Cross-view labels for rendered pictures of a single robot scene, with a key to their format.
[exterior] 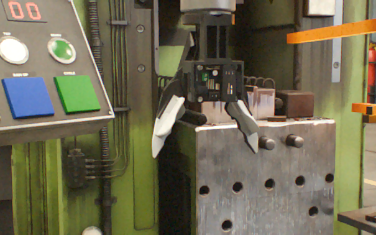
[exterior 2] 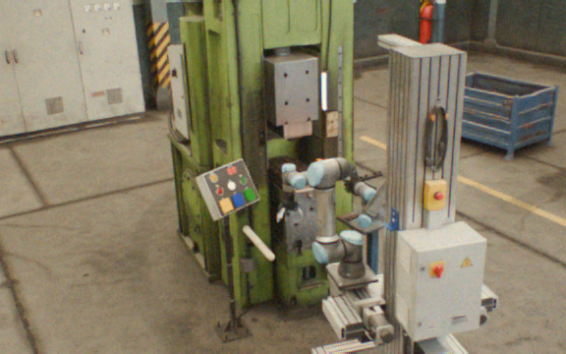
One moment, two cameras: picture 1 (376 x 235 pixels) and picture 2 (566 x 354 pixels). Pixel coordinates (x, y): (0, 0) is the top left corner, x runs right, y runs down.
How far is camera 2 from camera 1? 310 cm
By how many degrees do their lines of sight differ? 15
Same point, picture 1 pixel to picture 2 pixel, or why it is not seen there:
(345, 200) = (345, 205)
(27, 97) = (238, 200)
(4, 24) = (228, 177)
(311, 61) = (329, 153)
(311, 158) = not seen: hidden behind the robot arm
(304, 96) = not seen: hidden behind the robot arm
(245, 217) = (303, 221)
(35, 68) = (237, 189)
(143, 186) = (263, 209)
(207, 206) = (289, 219)
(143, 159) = (263, 200)
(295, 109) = not seen: hidden behind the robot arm
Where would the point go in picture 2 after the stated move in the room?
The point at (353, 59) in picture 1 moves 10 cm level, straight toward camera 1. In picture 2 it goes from (347, 148) to (345, 153)
